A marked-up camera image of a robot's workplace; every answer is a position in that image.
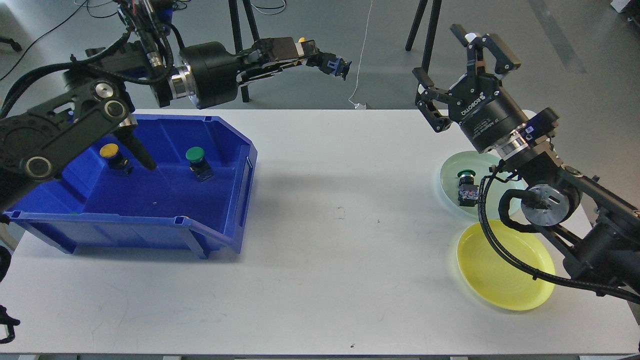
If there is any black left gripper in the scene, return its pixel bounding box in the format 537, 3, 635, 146
177, 37, 324, 109

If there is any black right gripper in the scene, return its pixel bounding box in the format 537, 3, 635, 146
412, 23, 531, 155

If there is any green push button passed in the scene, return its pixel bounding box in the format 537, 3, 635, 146
457, 169, 480, 207

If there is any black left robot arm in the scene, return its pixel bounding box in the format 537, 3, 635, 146
1, 0, 350, 211

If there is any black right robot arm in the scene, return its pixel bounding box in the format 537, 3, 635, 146
413, 23, 640, 304

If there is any light green plate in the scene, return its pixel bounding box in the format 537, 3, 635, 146
439, 151, 525, 221

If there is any green push button in bin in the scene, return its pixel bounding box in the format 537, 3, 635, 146
185, 146, 214, 182

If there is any yellow plate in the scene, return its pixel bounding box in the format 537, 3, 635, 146
455, 219, 556, 312

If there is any black tripod leg left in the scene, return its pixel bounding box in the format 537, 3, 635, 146
228, 0, 263, 103

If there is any black tripod leg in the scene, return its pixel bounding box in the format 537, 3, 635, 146
228, 0, 263, 103
405, 0, 444, 107

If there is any black tripod leg right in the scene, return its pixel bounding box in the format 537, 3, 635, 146
405, 0, 444, 107

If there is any blue plastic storage bin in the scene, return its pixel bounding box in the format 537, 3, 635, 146
5, 114, 258, 259

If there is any white cable on floor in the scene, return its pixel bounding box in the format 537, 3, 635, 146
348, 0, 375, 110

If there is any black cable on floor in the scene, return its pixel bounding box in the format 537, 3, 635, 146
0, 0, 136, 81

